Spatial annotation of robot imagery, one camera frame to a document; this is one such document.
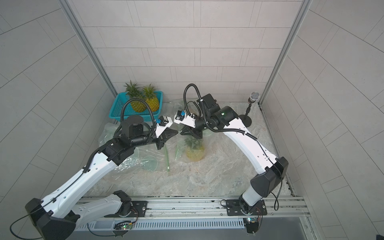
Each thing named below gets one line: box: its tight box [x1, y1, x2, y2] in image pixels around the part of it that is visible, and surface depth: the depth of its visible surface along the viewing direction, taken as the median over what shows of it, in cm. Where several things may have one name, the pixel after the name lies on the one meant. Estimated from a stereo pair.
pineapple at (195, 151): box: [184, 138, 205, 162], surface depth 75 cm
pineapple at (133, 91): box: [124, 80, 146, 113], surface depth 101 cm
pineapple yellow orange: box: [142, 83, 160, 112], surface depth 102 cm
